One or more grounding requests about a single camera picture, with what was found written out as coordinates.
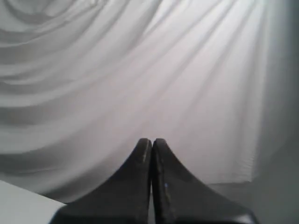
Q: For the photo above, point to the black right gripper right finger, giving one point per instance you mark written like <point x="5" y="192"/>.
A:
<point x="180" y="198"/>

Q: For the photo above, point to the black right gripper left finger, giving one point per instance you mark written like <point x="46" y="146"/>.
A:
<point x="122" y="199"/>

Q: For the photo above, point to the grey backdrop cloth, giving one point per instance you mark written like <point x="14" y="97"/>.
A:
<point x="81" y="81"/>

